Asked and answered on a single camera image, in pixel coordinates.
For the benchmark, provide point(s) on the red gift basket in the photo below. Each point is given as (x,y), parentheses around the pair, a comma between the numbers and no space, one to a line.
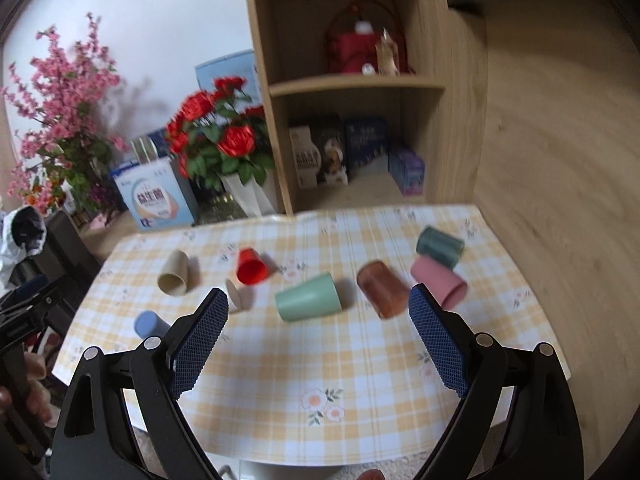
(350,47)

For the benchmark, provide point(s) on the person's left hand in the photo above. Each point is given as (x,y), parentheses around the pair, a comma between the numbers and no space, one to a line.
(39,402)

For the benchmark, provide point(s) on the black chair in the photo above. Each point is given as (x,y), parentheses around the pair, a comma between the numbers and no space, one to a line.
(62,255)

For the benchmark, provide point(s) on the dark green cup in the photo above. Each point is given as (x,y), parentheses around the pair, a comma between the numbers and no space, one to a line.
(440,246)

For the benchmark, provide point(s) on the yellow checked tablecloth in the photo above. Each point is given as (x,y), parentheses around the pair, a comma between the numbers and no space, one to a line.
(325,355)

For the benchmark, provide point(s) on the red rose bouquet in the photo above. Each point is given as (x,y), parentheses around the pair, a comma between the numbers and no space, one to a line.
(232,142)

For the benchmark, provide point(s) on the beige cup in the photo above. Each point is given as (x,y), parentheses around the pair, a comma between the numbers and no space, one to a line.
(175,272)

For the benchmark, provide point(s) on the blue cup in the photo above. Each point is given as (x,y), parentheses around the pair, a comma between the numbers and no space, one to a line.
(150,324)

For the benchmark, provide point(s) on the pink cup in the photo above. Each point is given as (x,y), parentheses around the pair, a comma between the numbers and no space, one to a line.
(440,282)

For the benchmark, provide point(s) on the pink blossom branches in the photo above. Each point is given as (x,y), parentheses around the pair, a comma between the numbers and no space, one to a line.
(60,105)

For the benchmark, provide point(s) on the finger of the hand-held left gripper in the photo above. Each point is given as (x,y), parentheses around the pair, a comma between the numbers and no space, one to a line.
(29,288)

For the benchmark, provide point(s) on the white vase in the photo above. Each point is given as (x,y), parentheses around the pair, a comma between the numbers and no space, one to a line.
(247,195)

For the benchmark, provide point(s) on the dark picture box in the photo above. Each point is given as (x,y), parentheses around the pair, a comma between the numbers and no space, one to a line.
(332,152)

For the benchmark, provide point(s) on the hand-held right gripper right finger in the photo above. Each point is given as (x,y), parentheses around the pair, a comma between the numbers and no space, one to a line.
(440,340)

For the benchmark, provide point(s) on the red cup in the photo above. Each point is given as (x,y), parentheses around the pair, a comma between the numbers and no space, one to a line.
(251,267)

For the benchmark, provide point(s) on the blue and white box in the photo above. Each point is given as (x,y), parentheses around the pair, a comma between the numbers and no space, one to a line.
(155,197)

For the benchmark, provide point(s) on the small beige figurine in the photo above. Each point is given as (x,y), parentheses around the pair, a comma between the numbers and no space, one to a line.
(386,55)

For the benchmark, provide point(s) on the brown cup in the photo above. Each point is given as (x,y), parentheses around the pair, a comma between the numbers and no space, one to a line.
(382,289)

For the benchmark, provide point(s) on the white plastic bag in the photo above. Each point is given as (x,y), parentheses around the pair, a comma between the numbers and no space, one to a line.
(15,232)

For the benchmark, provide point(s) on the white carton box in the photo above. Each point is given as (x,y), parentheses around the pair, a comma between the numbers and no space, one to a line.
(304,157)

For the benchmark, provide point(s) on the light blue box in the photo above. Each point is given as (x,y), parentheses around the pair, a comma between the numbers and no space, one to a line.
(220,67)

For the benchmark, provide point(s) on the purple box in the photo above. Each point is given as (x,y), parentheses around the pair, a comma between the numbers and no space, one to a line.
(406,170)

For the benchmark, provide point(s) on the wooden shelf cabinet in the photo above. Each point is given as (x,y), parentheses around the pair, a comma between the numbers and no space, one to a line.
(430,20)

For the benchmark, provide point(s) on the light green cup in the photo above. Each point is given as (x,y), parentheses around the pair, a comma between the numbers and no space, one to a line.
(307,299)

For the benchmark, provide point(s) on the clear glass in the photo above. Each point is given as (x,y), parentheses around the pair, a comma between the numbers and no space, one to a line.
(145,150)

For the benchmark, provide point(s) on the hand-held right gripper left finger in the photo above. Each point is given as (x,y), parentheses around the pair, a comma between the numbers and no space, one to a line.
(200,340)

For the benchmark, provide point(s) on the small cream cup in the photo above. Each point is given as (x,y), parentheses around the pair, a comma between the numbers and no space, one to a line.
(235,296)

